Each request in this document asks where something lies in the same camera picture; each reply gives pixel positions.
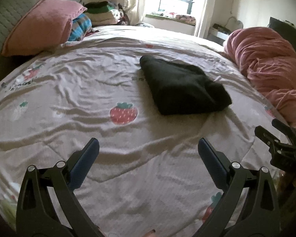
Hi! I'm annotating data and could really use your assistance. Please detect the white side table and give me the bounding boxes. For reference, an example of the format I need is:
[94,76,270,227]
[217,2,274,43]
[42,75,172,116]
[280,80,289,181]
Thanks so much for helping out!
[207,23,231,45]

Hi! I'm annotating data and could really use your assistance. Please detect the pink pillow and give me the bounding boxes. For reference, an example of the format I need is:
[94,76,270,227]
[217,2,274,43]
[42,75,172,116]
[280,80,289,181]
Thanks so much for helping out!
[1,0,88,57]

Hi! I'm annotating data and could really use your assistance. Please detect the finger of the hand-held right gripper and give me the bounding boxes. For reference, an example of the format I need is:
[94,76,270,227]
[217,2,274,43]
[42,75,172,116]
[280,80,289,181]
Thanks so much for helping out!
[255,126,287,156]
[271,118,296,144]

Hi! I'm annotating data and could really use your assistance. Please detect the white scalloped chair back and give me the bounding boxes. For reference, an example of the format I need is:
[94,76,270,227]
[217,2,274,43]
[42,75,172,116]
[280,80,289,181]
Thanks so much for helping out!
[226,16,244,32]

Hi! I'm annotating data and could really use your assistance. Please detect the cream curtain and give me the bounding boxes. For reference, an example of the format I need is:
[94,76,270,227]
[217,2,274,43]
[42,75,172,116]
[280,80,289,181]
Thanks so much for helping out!
[123,0,152,25]
[194,0,219,39]

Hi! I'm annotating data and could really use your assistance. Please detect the yellow green cloth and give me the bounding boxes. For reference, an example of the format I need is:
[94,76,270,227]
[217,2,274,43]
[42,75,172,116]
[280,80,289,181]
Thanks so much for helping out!
[0,197,18,228]

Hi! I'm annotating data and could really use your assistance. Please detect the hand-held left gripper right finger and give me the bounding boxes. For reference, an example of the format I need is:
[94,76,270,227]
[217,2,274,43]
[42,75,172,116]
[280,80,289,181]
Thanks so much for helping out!
[198,138,282,237]

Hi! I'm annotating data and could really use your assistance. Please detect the grey quilted headboard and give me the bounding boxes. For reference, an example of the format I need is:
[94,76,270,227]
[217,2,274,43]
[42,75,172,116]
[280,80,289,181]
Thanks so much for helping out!
[0,0,85,92]

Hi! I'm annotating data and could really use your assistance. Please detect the strawberry print bed sheet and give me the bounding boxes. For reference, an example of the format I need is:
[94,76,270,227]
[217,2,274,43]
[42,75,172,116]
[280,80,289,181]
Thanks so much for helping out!
[0,25,294,237]

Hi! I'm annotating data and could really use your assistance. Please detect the stack of folded clothes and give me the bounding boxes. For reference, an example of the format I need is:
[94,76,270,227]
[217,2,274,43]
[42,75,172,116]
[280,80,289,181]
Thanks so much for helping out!
[84,1,129,26]

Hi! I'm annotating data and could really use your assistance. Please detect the blue striped cloth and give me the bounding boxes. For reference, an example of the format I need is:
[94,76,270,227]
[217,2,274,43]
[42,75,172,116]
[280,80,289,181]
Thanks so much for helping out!
[68,13,93,42]

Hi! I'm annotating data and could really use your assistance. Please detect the black sweater with orange cuffs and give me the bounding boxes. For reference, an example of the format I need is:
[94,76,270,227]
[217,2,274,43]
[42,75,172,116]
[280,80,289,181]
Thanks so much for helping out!
[139,55,232,116]

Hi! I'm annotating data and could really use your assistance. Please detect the clothes on windowsill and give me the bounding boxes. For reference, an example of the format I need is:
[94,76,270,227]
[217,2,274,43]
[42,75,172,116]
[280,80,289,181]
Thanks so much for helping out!
[150,11,196,25]

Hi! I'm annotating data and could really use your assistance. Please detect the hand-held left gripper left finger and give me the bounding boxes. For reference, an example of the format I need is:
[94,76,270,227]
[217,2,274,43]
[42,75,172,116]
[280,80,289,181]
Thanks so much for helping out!
[16,138,100,237]

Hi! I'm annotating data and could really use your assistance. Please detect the pink duvet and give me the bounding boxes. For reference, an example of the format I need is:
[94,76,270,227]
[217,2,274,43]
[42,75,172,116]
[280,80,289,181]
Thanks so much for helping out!
[223,27,296,129]

